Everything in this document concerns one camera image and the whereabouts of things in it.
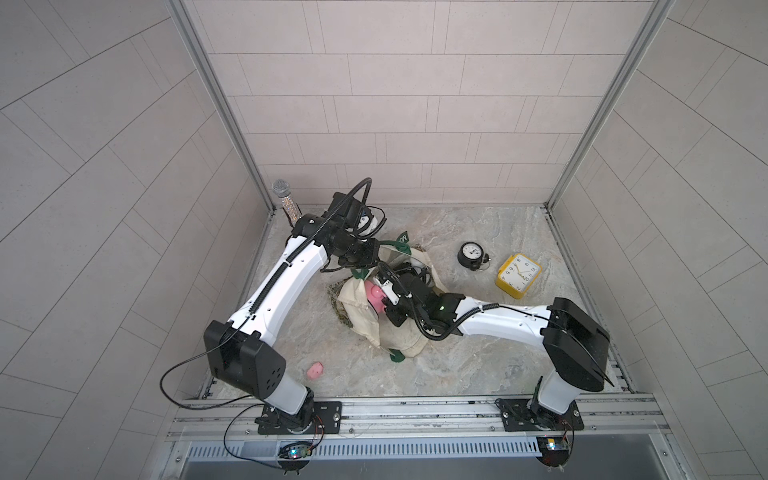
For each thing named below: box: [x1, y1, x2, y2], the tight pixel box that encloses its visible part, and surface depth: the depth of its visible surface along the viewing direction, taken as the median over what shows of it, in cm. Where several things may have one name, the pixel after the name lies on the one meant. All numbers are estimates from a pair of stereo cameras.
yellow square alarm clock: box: [496, 253, 542, 300], surface depth 96 cm
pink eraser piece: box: [307, 362, 324, 380], surface depth 78 cm
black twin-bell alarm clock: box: [457, 242, 491, 271], surface depth 101 cm
